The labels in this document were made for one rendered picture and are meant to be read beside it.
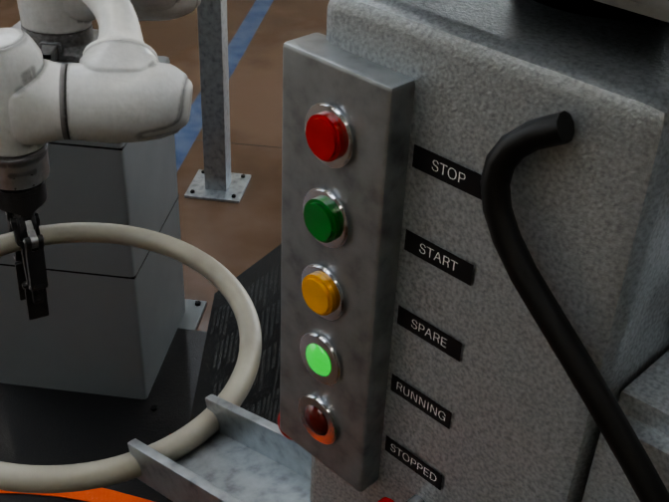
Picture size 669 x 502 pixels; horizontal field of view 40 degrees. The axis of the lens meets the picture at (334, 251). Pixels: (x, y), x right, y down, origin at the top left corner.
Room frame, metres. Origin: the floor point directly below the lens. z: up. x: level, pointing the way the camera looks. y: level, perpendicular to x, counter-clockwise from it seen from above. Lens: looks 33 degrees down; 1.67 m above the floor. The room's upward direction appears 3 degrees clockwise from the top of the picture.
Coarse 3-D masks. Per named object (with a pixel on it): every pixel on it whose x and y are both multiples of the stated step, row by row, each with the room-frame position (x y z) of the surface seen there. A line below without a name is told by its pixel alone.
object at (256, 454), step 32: (224, 416) 0.79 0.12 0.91; (256, 416) 0.77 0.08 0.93; (128, 448) 0.74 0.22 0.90; (224, 448) 0.77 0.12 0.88; (256, 448) 0.76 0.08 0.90; (288, 448) 0.72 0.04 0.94; (160, 480) 0.70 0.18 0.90; (192, 480) 0.66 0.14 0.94; (224, 480) 0.71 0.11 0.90; (256, 480) 0.70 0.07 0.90; (288, 480) 0.70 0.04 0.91
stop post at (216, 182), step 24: (216, 0) 2.88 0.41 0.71; (216, 24) 2.88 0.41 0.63; (216, 48) 2.88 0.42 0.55; (216, 72) 2.88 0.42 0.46; (216, 96) 2.88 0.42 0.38; (216, 120) 2.88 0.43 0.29; (216, 144) 2.88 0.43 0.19; (216, 168) 2.88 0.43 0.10; (192, 192) 2.85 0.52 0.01; (216, 192) 2.86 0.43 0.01; (240, 192) 2.87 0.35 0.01
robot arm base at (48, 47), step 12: (36, 36) 1.91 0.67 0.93; (48, 36) 1.91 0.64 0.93; (60, 36) 1.92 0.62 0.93; (72, 36) 1.93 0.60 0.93; (84, 36) 1.95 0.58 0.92; (96, 36) 2.03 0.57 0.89; (48, 48) 1.89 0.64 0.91; (60, 48) 1.90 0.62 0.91; (72, 48) 1.92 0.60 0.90; (84, 48) 1.94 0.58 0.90; (60, 60) 1.90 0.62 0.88; (72, 60) 1.91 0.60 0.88
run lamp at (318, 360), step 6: (312, 348) 0.44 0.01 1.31; (318, 348) 0.44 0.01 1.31; (306, 354) 0.44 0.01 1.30; (312, 354) 0.44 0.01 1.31; (318, 354) 0.43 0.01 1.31; (324, 354) 0.43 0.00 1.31; (312, 360) 0.44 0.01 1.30; (318, 360) 0.43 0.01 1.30; (324, 360) 0.43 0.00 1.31; (312, 366) 0.44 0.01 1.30; (318, 366) 0.43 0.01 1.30; (324, 366) 0.43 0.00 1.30; (330, 366) 0.43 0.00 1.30; (318, 372) 0.43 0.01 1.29; (324, 372) 0.43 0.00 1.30; (330, 372) 0.43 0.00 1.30
